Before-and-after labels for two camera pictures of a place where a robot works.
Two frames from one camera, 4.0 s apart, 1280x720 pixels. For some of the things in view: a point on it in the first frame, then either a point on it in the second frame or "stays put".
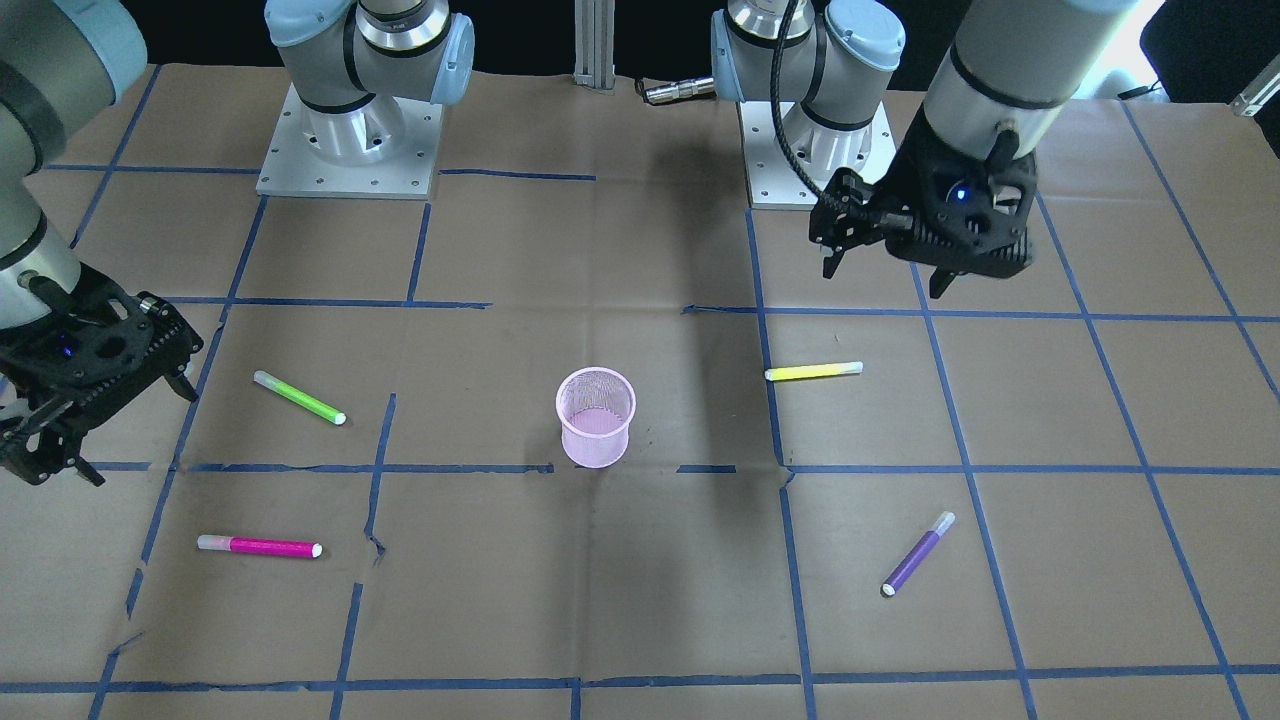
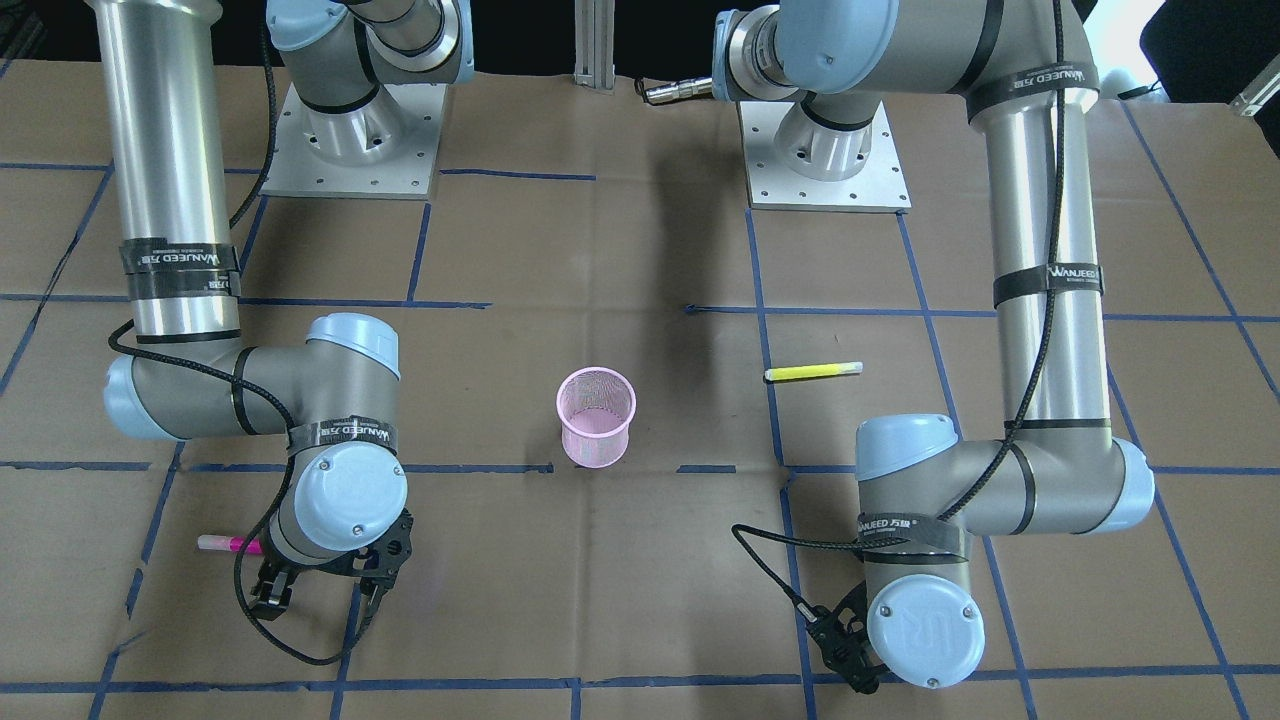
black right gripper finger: [89, 472] → [272, 590]
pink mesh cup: [595, 407] stays put
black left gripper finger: [831, 263] → [863, 677]
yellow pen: [831, 369] stays put
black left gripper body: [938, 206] → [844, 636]
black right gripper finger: [182, 386] → [372, 588]
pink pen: [257, 545] stays put
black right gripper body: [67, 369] → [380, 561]
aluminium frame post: [594, 43] stays put
